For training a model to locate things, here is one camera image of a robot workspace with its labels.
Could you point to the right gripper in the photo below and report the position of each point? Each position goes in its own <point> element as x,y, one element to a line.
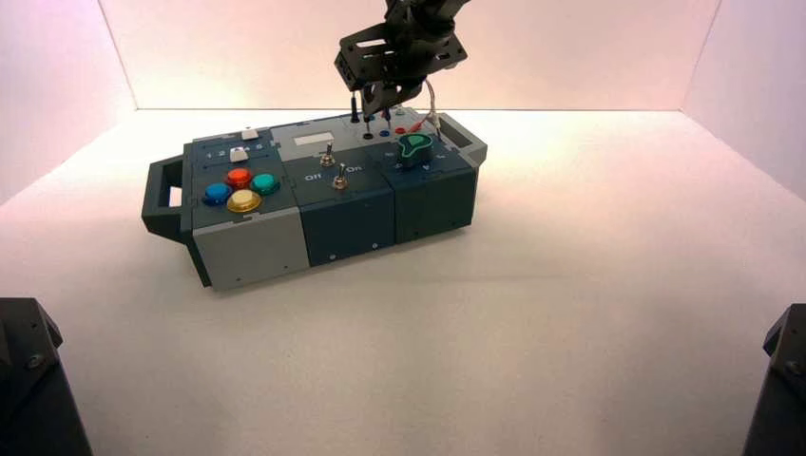
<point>403,56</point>

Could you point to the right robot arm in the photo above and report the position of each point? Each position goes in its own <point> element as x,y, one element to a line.
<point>425,12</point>

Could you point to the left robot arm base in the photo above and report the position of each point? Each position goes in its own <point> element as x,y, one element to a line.
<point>31,390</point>

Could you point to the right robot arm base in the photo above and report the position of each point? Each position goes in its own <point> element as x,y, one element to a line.
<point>781,390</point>

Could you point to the green black rotary knob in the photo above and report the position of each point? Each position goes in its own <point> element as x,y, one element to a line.
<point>414,150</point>

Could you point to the white display window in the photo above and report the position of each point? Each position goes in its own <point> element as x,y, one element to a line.
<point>313,140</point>

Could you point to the blue grey task box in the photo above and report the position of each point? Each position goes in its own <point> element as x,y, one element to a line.
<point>340,214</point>

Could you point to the green arcade button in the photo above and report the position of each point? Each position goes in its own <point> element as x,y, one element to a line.
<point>266,184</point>

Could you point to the red arcade button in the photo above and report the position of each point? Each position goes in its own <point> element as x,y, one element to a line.
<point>239,177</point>

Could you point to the yellow arcade button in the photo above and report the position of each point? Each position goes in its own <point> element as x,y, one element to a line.
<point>244,201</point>

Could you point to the blue arcade button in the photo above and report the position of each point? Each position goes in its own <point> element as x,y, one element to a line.
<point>217,194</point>

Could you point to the metal toggle switch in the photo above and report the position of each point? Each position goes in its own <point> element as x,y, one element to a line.
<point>327,157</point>
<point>340,180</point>

